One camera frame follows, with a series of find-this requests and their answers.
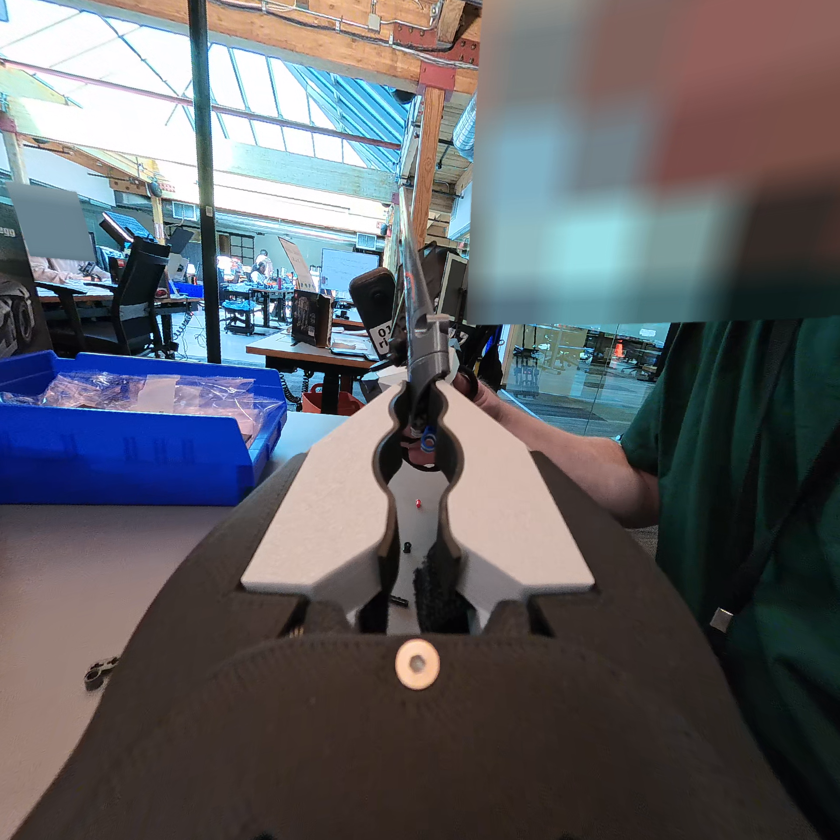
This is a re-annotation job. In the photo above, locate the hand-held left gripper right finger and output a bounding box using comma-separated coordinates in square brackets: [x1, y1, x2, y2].
[413, 381, 595, 634]

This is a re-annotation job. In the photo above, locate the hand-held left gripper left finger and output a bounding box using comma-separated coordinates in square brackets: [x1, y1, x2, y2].
[240, 383, 418, 634]

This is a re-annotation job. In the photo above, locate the grey black lego subassembly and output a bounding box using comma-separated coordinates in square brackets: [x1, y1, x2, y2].
[387, 187, 460, 470]

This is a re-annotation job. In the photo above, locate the person's right forearm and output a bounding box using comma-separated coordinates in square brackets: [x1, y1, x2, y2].
[499, 402, 660, 529]

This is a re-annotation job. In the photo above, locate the car printed lego box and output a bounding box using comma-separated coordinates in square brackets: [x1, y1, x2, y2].
[0, 203, 53, 358]

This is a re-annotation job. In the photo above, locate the person's right hand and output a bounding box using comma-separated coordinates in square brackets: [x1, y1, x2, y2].
[453, 371, 522, 431]

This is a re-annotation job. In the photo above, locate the white board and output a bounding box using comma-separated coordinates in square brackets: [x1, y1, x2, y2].
[319, 247, 383, 294]

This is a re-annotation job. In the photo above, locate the dark printed box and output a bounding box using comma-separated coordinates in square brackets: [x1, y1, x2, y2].
[290, 290, 333, 349]

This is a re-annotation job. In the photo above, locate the grey computer monitor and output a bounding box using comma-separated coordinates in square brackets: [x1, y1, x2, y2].
[437, 251, 471, 324]

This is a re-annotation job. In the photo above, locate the wooden desk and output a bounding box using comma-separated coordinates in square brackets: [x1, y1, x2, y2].
[246, 325, 388, 414]

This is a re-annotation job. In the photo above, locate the black pole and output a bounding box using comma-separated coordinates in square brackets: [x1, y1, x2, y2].
[187, 0, 222, 365]

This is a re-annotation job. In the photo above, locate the blue plastic bin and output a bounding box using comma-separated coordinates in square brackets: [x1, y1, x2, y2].
[0, 351, 287, 506]

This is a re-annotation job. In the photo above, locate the person's green shirt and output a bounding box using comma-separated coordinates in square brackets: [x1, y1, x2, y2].
[620, 318, 840, 840]

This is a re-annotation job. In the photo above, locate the pile of clear plastic bags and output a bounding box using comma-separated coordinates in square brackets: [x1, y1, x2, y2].
[0, 371, 257, 447]

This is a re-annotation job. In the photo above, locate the black office chair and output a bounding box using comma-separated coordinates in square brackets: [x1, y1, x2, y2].
[84, 236, 174, 360]

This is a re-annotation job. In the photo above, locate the black computer monitor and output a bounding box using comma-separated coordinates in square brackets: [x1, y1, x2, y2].
[98, 210, 157, 245]

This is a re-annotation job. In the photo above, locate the wooden post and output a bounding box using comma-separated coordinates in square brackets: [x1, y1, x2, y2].
[406, 62, 457, 263]

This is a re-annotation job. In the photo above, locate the black drawstring cord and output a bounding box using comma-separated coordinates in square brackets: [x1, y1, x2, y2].
[709, 318, 840, 635]

